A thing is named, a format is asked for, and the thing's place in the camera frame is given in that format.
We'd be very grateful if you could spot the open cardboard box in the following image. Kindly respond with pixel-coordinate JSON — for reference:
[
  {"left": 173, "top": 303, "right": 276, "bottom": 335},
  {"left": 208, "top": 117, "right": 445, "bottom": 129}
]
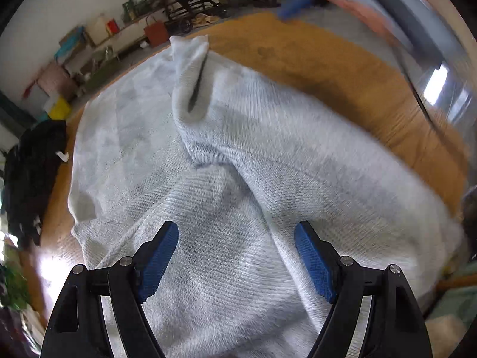
[{"left": 60, "top": 26, "right": 88, "bottom": 45}]

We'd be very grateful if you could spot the pale green cushion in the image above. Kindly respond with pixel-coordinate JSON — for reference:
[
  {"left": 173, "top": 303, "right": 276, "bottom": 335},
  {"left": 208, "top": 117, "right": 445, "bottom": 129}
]
[{"left": 425, "top": 289, "right": 477, "bottom": 344}]

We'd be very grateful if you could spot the teal cloth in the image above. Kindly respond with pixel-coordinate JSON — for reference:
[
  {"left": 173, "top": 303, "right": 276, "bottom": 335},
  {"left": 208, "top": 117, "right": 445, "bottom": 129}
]
[{"left": 55, "top": 37, "right": 87, "bottom": 60}]

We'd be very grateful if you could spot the green plastic bottle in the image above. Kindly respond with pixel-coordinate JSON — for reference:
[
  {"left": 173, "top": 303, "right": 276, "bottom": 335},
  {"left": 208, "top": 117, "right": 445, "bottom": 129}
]
[{"left": 0, "top": 265, "right": 30, "bottom": 310}]

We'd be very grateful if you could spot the olive green crate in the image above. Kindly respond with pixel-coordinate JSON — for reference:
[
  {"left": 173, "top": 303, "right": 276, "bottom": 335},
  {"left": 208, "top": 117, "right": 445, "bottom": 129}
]
[{"left": 84, "top": 63, "right": 120, "bottom": 91}]

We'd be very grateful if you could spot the yellow shopping bag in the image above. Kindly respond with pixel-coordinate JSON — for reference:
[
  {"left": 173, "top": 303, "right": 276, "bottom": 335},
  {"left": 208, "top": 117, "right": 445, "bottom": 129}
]
[{"left": 48, "top": 96, "right": 72, "bottom": 120}]

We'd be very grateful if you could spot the black striped garment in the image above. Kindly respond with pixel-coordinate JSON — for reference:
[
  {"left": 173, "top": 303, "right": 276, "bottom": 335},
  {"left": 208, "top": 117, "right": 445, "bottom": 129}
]
[{"left": 4, "top": 119, "right": 68, "bottom": 249}]

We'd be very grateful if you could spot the green gift box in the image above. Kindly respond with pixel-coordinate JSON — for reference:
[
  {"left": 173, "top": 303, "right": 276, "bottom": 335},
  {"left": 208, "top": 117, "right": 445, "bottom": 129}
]
[{"left": 122, "top": 0, "right": 148, "bottom": 22}]

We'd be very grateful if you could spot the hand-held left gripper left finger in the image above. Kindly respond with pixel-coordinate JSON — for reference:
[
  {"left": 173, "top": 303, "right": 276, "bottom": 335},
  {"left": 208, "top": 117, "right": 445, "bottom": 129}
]
[{"left": 40, "top": 221, "right": 179, "bottom": 358}]

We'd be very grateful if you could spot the pink suitcase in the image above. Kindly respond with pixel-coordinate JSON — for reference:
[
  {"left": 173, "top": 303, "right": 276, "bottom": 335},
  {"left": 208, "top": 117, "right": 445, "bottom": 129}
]
[{"left": 37, "top": 63, "right": 77, "bottom": 98}]

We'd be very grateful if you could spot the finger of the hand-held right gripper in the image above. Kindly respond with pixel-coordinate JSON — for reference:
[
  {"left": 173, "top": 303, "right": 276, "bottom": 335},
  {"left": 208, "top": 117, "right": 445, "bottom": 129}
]
[{"left": 276, "top": 0, "right": 313, "bottom": 20}]

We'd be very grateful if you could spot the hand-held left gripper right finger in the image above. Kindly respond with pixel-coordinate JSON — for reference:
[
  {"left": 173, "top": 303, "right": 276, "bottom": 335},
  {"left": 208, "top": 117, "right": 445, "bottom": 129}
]
[{"left": 294, "top": 221, "right": 435, "bottom": 358}]

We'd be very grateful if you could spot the white low cabinet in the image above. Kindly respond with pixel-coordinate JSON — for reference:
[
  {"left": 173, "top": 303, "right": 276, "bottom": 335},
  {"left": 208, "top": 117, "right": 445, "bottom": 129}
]
[{"left": 106, "top": 18, "right": 166, "bottom": 58}]

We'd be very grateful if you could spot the grey knit sweater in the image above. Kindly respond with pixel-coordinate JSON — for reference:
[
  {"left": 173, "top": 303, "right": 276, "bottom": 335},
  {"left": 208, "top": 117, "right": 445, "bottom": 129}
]
[{"left": 67, "top": 35, "right": 466, "bottom": 358}]

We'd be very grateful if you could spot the orange paper bag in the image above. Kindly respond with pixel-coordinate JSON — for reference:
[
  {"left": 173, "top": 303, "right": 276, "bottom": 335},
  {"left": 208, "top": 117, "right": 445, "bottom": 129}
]
[{"left": 145, "top": 15, "right": 170, "bottom": 47}]

